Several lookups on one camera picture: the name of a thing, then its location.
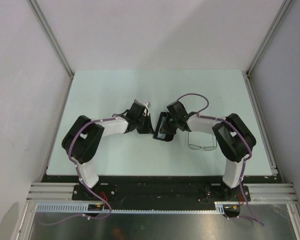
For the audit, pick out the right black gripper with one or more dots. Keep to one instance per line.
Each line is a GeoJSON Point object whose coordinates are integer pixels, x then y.
{"type": "Point", "coordinates": [173, 130]}

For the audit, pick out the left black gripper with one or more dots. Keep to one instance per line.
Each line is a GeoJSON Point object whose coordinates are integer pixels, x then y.
{"type": "Point", "coordinates": [148, 129]}

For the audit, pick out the black glasses case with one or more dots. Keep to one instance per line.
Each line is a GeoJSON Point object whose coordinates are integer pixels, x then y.
{"type": "Point", "coordinates": [166, 127]}

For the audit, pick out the blue cleaning cloth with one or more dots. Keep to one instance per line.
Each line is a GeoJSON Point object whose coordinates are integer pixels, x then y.
{"type": "Point", "coordinates": [160, 135]}

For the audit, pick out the thin wire-frame glasses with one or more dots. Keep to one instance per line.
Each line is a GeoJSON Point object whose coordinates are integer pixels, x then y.
{"type": "Point", "coordinates": [201, 141]}

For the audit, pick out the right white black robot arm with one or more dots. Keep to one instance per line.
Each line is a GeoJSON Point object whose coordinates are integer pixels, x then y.
{"type": "Point", "coordinates": [234, 138]}

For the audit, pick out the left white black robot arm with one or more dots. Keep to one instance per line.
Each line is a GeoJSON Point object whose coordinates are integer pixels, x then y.
{"type": "Point", "coordinates": [82, 140]}

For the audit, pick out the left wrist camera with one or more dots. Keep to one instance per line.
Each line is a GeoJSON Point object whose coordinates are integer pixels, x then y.
{"type": "Point", "coordinates": [146, 104]}

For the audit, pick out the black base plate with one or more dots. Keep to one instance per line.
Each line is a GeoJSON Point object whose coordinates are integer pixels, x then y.
{"type": "Point", "coordinates": [160, 192]}

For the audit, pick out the slotted cable duct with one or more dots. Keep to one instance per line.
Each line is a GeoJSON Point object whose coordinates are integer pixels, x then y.
{"type": "Point", "coordinates": [93, 208]}

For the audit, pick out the aluminium front rail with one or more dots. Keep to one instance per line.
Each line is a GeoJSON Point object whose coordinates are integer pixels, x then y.
{"type": "Point", "coordinates": [269, 193]}

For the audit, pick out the left aluminium corner post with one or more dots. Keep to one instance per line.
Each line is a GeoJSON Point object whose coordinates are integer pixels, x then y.
{"type": "Point", "coordinates": [38, 13]}

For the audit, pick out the aluminium corner post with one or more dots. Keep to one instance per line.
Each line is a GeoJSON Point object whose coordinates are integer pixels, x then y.
{"type": "Point", "coordinates": [38, 13]}
{"type": "Point", "coordinates": [270, 34]}

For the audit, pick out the right aluminium corner post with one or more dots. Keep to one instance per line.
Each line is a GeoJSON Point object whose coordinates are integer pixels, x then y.
{"type": "Point", "coordinates": [270, 34]}

